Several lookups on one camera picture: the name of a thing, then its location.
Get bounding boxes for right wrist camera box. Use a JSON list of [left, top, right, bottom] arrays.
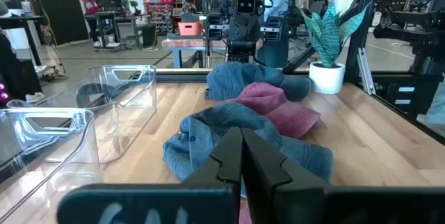
[[235, 0, 257, 15]]

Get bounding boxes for silver aluminium bracket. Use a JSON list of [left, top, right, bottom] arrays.
[[356, 47, 377, 96]]

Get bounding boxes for clear plastic bin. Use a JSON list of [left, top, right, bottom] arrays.
[[6, 64, 158, 165], [0, 107, 102, 224]]

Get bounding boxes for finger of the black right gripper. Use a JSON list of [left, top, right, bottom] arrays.
[[245, 17, 260, 42], [231, 17, 246, 42]]

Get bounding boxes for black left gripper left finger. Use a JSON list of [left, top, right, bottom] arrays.
[[56, 127, 243, 224]]

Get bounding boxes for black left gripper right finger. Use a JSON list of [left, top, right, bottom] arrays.
[[242, 128, 445, 224]]

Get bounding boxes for black rolling desk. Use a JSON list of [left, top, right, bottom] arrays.
[[85, 10, 152, 50]]

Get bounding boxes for orange storage bin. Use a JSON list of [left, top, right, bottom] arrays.
[[177, 21, 204, 37]]

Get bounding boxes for maroon cap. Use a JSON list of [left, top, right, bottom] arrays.
[[225, 81, 323, 140]]

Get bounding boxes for blue denim cap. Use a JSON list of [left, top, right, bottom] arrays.
[[204, 61, 313, 102], [162, 102, 335, 183]]

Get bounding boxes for shelf with colourful items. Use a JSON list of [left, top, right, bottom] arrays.
[[145, 0, 175, 34]]

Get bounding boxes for white shoe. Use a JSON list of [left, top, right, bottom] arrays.
[[25, 91, 46, 104]]

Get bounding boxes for potted snake plant white pot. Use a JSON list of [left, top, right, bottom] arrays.
[[298, 3, 371, 95]]

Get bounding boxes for black robot equipment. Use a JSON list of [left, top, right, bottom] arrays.
[[372, 6, 445, 120]]

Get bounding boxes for wooden workbench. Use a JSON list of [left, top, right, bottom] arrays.
[[161, 37, 265, 69]]

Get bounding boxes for black partition screen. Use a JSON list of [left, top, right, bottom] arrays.
[[35, 0, 90, 47]]

